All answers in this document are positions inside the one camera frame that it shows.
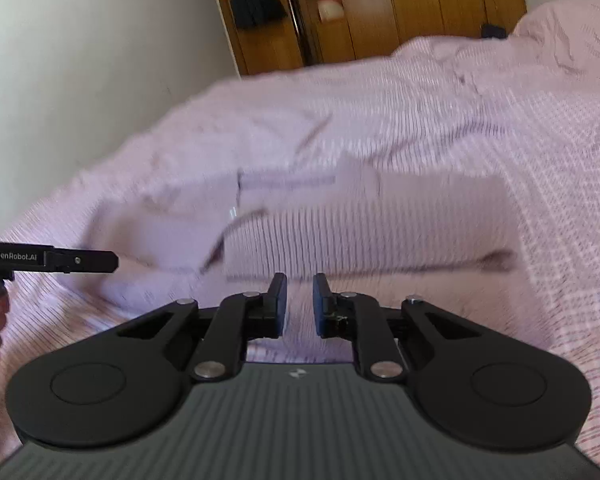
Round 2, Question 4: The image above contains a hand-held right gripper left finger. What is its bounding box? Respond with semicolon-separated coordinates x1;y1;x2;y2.
114;273;289;382

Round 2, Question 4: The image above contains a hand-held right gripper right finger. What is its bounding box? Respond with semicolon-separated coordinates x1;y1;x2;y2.
312;273;487;382

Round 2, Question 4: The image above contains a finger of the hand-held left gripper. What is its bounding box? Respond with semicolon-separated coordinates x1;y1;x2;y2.
45;248;120;275

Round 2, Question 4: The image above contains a lilac knitted cardigan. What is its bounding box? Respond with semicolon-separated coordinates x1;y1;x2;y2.
86;154;522;306

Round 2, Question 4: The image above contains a bed with pink checked cover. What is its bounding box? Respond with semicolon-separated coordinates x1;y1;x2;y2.
0;0;600;471

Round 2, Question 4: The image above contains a wooden wardrobe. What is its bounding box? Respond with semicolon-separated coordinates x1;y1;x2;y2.
206;0;529;78

